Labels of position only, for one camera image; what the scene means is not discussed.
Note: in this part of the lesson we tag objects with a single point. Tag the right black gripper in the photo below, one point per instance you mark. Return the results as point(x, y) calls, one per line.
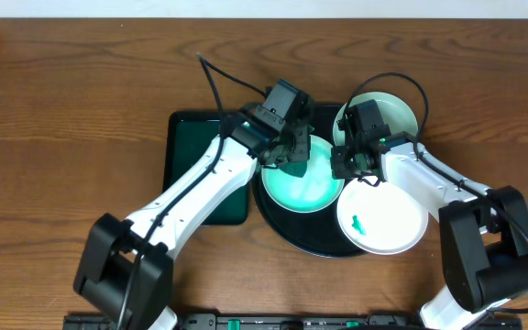
point(338, 170)

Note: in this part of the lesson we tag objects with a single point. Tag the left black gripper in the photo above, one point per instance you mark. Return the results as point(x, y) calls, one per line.
point(292, 149)

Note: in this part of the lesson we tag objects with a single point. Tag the green sponge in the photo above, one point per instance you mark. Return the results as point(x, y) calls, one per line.
point(295, 169)

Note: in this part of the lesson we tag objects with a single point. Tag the light green plate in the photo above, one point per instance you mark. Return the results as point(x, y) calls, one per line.
point(313, 192)
point(395, 112)

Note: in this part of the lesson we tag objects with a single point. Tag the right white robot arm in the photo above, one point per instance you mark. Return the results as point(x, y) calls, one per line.
point(483, 231)

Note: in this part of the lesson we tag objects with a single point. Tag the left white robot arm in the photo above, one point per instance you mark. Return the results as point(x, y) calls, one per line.
point(126, 267)

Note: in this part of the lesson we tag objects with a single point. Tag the rectangular dark green tray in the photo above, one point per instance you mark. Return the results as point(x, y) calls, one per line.
point(190, 133)

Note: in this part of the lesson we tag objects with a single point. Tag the light green plate top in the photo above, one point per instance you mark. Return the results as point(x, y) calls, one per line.
point(395, 112)

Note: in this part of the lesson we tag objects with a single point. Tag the white plate with green stain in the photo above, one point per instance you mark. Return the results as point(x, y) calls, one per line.
point(382, 220)

